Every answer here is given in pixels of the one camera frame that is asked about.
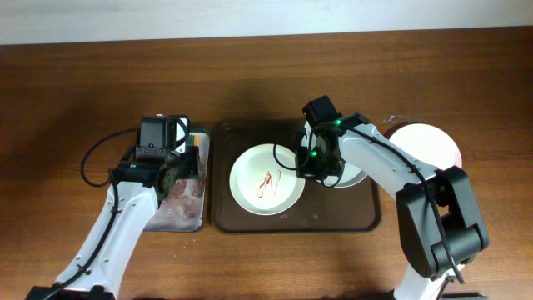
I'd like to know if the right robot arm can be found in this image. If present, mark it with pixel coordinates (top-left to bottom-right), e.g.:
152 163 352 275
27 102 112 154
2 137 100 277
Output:
295 96 489 299

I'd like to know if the brown serving tray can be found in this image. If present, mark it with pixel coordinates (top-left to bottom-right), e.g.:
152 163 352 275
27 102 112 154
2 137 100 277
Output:
210 119 381 233

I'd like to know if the pink white plate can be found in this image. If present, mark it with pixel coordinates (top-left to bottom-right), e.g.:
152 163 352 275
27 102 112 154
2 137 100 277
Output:
389 123 462 169

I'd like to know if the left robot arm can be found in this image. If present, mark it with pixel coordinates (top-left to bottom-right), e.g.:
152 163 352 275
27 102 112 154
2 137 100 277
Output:
27 114 200 300

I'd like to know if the green orange sponge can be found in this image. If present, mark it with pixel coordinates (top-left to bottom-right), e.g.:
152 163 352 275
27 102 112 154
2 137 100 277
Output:
187 132 201 147

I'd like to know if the black soapy water tray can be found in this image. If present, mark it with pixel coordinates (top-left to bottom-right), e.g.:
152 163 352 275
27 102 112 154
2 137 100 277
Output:
144 127 211 233

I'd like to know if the pale green plate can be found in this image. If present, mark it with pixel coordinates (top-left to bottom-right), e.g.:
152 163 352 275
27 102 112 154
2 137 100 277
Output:
300 122 367 188
229 143 305 216

